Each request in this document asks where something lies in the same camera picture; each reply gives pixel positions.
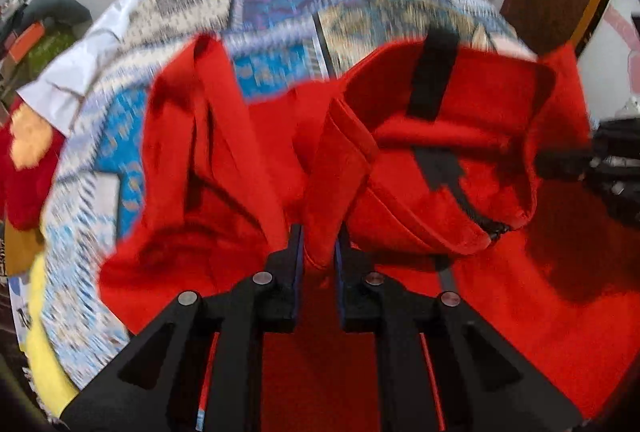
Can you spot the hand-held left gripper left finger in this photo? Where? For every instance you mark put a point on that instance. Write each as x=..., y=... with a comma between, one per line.
x=287, y=292

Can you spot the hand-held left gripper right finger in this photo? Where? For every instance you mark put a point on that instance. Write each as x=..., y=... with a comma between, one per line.
x=352, y=297

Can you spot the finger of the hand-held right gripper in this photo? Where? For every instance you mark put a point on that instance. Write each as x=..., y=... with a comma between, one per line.
x=565, y=162

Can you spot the red zip jacket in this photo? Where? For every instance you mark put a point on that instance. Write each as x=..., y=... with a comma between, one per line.
x=240, y=192

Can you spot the pile of mixed clothes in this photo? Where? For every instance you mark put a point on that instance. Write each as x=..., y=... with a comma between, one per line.
x=15, y=6

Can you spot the white plastic appliance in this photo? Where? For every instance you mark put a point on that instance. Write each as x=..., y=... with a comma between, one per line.
x=630, y=107

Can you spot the white sliding wardrobe door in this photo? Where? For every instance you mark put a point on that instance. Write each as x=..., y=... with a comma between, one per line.
x=622, y=41

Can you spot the yellow plush cloth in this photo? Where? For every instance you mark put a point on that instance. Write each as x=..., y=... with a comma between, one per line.
x=47, y=352

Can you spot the white bed sheet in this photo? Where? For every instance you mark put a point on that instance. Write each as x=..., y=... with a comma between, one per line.
x=65, y=76

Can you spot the orange box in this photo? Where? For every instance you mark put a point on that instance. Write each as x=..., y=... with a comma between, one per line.
x=27, y=42

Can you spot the grey neck pillow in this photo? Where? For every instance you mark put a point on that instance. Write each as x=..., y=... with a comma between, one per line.
x=60, y=9

